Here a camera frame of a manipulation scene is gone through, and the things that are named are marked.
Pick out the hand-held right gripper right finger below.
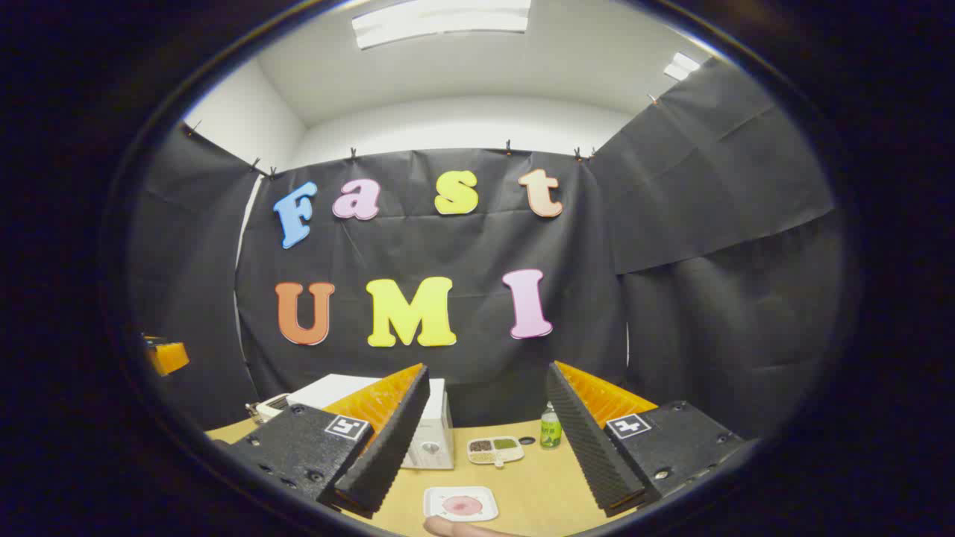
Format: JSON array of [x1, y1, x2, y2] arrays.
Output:
[[546, 361, 747, 517]]

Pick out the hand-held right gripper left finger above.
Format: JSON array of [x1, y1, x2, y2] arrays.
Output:
[[213, 363, 431, 521]]

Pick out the white microwave oven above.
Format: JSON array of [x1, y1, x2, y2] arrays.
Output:
[[287, 374, 454, 471]]

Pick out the white square plate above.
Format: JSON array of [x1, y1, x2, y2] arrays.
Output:
[[423, 486, 499, 522]]

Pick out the green drink bottle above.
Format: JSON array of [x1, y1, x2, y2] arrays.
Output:
[[539, 401, 563, 450]]

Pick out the white divided grain dish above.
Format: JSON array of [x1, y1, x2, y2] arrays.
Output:
[[467, 436, 525, 468]]

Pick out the white toaster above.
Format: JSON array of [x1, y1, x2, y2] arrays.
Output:
[[246, 393, 292, 424]]

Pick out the black backdrop cloth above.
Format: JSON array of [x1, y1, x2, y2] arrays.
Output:
[[127, 58, 848, 448]]

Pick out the row of black cloth clips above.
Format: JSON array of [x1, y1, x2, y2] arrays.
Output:
[[183, 93, 661, 180]]

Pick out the small ceiling light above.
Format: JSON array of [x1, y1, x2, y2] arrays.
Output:
[[663, 51, 701, 82]]

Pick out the long ceiling light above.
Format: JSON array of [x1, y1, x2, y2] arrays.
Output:
[[352, 0, 533, 51]]

